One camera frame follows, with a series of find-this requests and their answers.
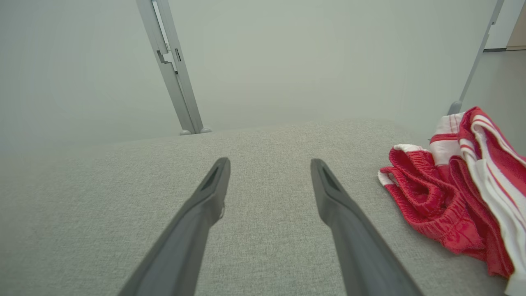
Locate red shorts with white trim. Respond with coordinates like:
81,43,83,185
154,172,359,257
378,144,514,278

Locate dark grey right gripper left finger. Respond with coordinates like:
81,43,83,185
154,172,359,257
118,157,231,296

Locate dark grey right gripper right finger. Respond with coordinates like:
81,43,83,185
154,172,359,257
310,158,424,296

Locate red jersey with white sleeves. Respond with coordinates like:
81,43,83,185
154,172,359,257
429,106,526,296

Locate grey metal partition post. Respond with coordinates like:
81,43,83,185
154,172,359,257
136,0,212,136
447,0,505,116

